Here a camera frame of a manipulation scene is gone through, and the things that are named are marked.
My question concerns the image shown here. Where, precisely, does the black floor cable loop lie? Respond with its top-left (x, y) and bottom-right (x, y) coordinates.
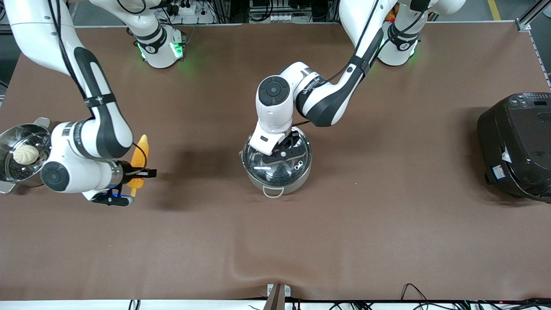
top-left (400, 283), bottom-right (432, 303)

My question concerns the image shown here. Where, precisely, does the black rice cooker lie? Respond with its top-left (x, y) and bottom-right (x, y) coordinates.
top-left (477, 92), bottom-right (551, 203)

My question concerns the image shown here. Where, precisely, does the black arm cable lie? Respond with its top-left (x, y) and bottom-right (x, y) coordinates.
top-left (46, 0), bottom-right (149, 174)
top-left (296, 0), bottom-right (384, 127)

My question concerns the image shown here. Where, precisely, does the brown table cloth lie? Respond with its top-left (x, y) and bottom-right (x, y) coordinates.
top-left (0, 22), bottom-right (551, 302)

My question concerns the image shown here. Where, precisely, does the white power strip with plugs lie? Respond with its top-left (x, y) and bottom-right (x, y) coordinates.
top-left (161, 0), bottom-right (216, 25)

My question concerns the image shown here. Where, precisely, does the aluminium frame profile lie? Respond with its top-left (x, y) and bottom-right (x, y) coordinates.
top-left (516, 0), bottom-right (551, 32)

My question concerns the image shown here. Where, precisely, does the steel pot with grey handles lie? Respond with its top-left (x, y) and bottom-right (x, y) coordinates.
top-left (238, 125), bottom-right (313, 199)

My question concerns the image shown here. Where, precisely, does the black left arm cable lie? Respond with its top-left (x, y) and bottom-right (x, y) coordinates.
top-left (296, 0), bottom-right (384, 127)

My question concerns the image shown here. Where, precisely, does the metal table edge bracket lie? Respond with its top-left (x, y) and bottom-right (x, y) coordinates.
top-left (266, 283), bottom-right (292, 310)

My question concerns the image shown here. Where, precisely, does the yellow corn cob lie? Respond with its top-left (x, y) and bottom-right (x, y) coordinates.
top-left (127, 134), bottom-right (150, 198)

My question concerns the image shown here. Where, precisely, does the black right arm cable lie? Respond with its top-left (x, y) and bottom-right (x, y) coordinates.
top-left (46, 0), bottom-right (149, 174)

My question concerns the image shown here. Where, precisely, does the steel steamer pot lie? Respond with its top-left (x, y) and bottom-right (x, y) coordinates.
top-left (0, 117), bottom-right (55, 195)

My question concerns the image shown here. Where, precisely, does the glass pot lid with knob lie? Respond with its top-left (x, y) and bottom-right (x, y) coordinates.
top-left (241, 127), bottom-right (312, 187)

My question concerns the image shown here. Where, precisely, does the white steamed bun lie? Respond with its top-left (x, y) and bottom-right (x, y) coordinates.
top-left (12, 144), bottom-right (40, 165)

